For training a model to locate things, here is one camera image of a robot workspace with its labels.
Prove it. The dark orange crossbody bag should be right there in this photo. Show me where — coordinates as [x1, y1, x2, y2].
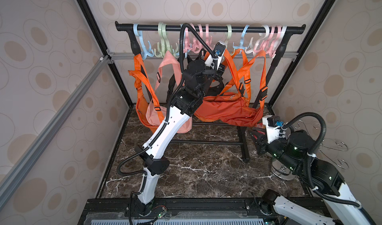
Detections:
[195, 50, 268, 128]
[218, 50, 268, 127]

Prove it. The black crossbody bag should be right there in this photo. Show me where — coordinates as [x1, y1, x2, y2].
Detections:
[206, 50, 227, 96]
[166, 74, 176, 104]

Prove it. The pink crossbody bag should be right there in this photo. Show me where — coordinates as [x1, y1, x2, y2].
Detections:
[146, 51, 182, 127]

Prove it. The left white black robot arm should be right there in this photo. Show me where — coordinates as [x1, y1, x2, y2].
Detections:
[116, 23, 226, 216]

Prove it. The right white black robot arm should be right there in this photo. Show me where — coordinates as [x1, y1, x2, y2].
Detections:
[250, 112, 375, 225]

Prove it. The light blue right hook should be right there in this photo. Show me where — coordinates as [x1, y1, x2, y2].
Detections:
[233, 25, 250, 51]

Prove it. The light blue hook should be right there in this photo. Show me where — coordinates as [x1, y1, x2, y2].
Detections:
[133, 24, 154, 59]
[233, 25, 250, 51]

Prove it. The pink plastic hook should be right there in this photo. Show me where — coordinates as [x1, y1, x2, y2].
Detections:
[183, 23, 214, 55]

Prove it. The white plastic hook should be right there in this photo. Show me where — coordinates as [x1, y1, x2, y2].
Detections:
[245, 25, 287, 59]

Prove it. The green middle hook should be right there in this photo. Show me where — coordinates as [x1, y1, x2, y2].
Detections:
[224, 25, 232, 46]

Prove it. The green plastic hook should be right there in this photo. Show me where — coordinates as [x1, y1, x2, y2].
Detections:
[154, 22, 179, 58]

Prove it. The light blue leftmost hook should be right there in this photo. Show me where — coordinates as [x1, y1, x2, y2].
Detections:
[133, 24, 154, 59]

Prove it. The red snack packet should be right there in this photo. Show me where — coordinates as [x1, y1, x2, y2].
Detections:
[251, 128, 264, 139]

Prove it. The black clothes rack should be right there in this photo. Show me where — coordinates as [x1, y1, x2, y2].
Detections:
[110, 21, 306, 163]

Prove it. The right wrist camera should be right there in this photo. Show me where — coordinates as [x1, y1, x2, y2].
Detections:
[262, 115, 287, 144]

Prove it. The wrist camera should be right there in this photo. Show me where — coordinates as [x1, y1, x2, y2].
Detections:
[262, 115, 287, 144]
[205, 41, 226, 71]

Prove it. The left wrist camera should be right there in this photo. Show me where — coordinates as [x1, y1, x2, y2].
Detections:
[205, 41, 226, 71]

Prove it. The chrome wire hook stand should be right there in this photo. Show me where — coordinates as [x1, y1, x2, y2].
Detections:
[271, 138, 350, 181]

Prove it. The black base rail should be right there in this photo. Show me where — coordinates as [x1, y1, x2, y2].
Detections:
[78, 197, 335, 225]

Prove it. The aluminium side rail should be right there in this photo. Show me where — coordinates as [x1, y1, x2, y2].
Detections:
[0, 54, 111, 209]

